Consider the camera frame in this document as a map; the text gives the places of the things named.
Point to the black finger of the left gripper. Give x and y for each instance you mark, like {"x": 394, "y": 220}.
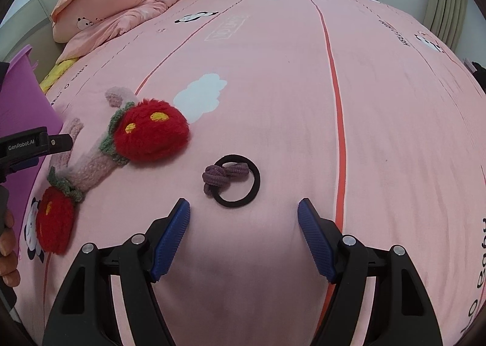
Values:
{"x": 60, "y": 143}

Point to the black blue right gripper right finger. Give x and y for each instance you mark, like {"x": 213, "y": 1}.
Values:
{"x": 401, "y": 312}

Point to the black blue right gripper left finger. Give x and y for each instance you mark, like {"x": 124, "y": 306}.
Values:
{"x": 83, "y": 312}

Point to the person's left hand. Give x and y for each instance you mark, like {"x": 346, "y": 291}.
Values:
{"x": 8, "y": 260}

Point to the purple plastic basin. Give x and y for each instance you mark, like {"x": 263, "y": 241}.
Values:
{"x": 23, "y": 107}

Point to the yellow pillow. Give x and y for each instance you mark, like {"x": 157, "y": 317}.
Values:
{"x": 55, "y": 74}

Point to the pink strawberry plush headband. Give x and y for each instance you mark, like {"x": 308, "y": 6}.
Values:
{"x": 140, "y": 131}

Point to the grey padded headboard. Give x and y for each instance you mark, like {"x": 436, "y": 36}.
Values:
{"x": 28, "y": 22}

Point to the pink panda bed sheet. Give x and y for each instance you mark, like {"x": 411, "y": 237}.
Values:
{"x": 350, "y": 103}

